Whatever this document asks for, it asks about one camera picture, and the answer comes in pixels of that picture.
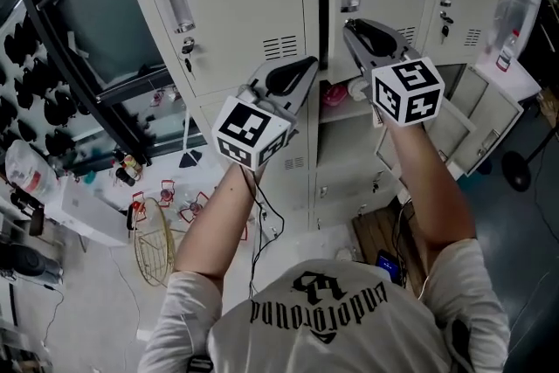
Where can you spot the white paper tag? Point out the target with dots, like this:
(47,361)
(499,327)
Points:
(376,118)

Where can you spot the black floor fan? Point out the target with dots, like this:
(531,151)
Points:
(515,170)

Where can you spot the black round appliance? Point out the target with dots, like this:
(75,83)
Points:
(30,261)

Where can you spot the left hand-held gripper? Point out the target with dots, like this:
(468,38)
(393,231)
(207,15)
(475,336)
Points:
(249,131)

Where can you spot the black phone blue screen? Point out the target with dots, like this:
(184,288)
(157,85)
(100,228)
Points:
(388,264)

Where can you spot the person's right shoe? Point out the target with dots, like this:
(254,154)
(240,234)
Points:
(346,255)

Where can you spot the person's white printed shirt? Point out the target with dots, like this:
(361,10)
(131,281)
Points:
(305,354)

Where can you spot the person's left forearm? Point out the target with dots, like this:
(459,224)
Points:
(209,231)

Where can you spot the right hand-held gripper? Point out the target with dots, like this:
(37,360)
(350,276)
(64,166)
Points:
(406,91)

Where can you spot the person's right forearm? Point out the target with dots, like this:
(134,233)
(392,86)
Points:
(432,196)

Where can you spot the black-headed metal key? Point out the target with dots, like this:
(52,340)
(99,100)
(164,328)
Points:
(188,63)
(445,31)

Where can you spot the yellow label bottle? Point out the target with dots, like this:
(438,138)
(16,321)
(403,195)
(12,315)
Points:
(133,165)

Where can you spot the wooden slat platform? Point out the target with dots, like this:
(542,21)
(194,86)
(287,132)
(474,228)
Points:
(371,231)

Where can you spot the dark glass bottle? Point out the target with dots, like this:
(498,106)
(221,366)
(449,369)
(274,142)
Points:
(126,177)

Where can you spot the clear bottle red label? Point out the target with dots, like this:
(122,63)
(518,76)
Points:
(506,54)

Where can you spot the group of black helmets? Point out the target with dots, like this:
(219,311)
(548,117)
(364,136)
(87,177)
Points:
(57,105)

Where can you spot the black window frame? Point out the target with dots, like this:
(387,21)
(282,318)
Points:
(87,74)

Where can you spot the clear plastic water barrel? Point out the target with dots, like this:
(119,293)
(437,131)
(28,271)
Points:
(30,174)

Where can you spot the pink pouch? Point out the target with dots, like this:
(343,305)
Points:
(335,96)

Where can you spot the white carton box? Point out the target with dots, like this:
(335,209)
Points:
(83,205)

